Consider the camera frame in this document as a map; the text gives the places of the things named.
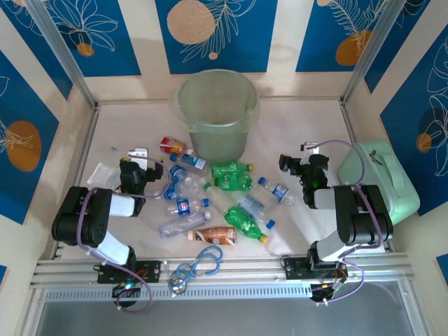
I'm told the clear bottle blue label white cap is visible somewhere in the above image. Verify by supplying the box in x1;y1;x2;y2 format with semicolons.
163;181;203;201

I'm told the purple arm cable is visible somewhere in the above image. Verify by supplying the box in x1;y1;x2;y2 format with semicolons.
306;139;384;305
77;156;172;313

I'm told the clear bottle purple label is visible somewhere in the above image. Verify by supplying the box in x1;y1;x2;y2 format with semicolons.
159;211;213;239

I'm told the blue stethoscope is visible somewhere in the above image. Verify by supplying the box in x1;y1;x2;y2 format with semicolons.
167;244;224;295

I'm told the clear plastic bag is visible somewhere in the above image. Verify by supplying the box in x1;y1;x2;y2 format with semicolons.
86;161;123;193

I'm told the brown Nescafe coffee bottle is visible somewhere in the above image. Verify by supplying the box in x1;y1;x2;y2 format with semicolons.
186;226;239;246

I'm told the clear bottle white-blue label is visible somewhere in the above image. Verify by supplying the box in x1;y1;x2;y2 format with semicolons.
169;152;211;173

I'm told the clear bottle dark blue label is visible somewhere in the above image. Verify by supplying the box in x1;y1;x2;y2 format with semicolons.
169;164;204;183

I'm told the clear bottle pale blue label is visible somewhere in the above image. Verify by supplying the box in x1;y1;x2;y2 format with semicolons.
234;194;277;230

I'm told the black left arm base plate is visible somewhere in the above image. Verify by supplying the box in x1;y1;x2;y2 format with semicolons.
97;260;164;284

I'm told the small clear bottle blue label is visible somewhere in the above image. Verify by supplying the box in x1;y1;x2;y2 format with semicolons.
258;176;300;208

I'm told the aluminium frame post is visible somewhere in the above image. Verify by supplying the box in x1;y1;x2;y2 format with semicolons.
339;0;411;106
24;0;99;110

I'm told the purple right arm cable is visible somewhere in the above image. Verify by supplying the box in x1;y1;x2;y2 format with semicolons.
306;139;384;305

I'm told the translucent grey-green plastic bin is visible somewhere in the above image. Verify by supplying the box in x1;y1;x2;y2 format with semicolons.
169;69;262;166

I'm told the grey slotted cable duct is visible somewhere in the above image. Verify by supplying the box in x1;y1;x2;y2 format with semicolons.
44;283;313;302

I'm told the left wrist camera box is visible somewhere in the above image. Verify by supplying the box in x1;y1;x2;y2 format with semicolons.
127;148;149;166

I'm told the aluminium table edge rail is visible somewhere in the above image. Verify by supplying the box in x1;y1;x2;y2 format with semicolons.
52;103;102;260

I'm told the mint green carry case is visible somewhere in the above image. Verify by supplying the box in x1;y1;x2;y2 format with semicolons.
337;139;421;227

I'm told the milky clear bottle green cap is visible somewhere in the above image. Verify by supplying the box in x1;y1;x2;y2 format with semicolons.
199;176;236;215

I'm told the red label juice bottle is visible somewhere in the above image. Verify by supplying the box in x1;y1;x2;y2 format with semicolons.
160;136;189;155

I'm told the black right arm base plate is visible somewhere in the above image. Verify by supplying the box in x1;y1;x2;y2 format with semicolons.
282;256;349;281

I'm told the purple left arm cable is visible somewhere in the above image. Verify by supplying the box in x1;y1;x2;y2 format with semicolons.
77;156;172;313

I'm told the wide aluminium base rail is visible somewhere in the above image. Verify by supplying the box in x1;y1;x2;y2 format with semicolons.
29;252;417;288

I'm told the green soda bottle yellow cap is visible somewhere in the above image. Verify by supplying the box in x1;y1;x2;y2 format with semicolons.
212;174;256;192
210;160;255;179
223;206;270;245

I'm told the grey metal panel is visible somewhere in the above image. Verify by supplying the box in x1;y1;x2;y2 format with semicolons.
34;279;426;336

